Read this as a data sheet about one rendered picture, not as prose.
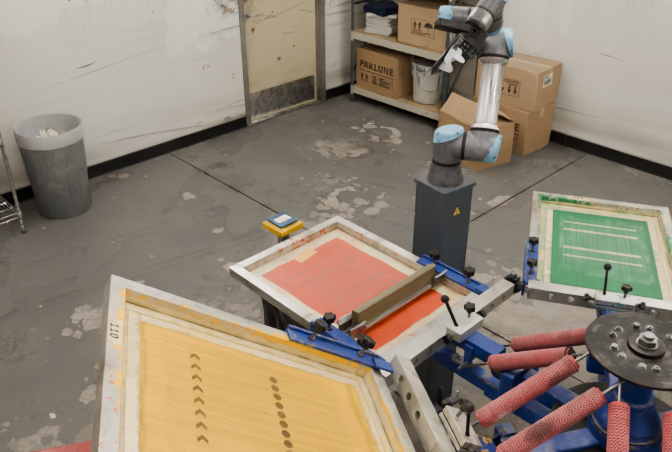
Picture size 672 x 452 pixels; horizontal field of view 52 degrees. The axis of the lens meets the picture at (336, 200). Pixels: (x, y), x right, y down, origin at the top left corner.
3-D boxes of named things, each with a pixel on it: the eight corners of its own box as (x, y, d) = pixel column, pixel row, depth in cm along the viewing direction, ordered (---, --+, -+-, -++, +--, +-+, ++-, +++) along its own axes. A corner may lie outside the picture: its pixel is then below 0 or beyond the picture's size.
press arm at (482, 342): (449, 342, 227) (451, 330, 225) (461, 334, 231) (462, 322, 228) (493, 368, 216) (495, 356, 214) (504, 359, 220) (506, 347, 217)
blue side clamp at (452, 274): (415, 273, 271) (416, 258, 268) (423, 268, 274) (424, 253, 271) (478, 306, 252) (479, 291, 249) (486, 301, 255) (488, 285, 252)
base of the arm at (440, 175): (445, 168, 295) (447, 147, 290) (471, 181, 284) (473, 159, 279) (419, 177, 287) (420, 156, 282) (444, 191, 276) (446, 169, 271)
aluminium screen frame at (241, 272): (229, 275, 268) (228, 267, 266) (337, 222, 304) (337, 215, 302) (377, 377, 218) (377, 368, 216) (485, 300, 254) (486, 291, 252)
